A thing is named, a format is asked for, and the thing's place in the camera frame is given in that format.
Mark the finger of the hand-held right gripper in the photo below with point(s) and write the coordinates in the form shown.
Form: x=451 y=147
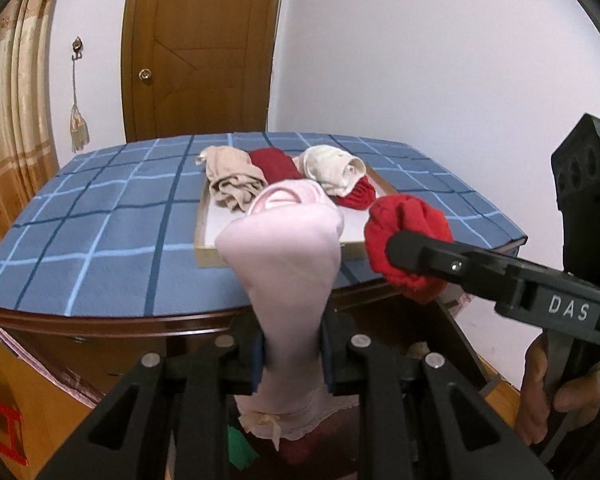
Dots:
x=445 y=262

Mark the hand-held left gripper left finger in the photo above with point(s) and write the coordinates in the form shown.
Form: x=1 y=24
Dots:
x=258 y=365

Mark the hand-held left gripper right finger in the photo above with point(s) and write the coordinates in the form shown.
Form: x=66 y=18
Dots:
x=327 y=360

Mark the wooden drawer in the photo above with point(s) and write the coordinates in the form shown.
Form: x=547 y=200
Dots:
x=455 y=335

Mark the pink underwear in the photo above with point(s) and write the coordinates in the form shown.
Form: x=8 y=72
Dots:
x=285 y=260

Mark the shallow cardboard tray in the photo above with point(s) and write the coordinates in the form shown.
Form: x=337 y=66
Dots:
x=215 y=230

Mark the beige dotted sock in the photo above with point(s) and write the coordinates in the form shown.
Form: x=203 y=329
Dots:
x=230 y=175

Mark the dark red sock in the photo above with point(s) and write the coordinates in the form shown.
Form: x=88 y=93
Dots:
x=277 y=162

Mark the green underwear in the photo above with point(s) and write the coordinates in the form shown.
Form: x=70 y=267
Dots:
x=240 y=450

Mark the red knitted underwear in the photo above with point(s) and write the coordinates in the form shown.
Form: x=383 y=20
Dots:
x=357 y=197

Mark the cream underwear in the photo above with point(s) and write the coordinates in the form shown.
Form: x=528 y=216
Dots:
x=325 y=165

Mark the person's right hand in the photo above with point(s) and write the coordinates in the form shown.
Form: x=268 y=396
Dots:
x=530 y=400

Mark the dark wooden table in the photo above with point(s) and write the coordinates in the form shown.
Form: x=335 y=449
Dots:
x=130 y=335

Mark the blue checked tablecloth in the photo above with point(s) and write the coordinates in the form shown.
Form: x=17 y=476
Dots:
x=105 y=240

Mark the curtain tieback tassel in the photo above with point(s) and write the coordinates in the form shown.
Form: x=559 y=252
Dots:
x=79 y=130

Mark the brass door knob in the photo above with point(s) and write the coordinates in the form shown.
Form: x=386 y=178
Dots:
x=144 y=74

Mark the brown wooden door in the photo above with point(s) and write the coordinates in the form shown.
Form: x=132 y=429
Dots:
x=200 y=50

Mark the beige patterned curtain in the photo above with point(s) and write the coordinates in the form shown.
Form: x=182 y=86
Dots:
x=10 y=110

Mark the metal wall hook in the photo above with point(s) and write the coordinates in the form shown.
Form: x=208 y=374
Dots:
x=77 y=46

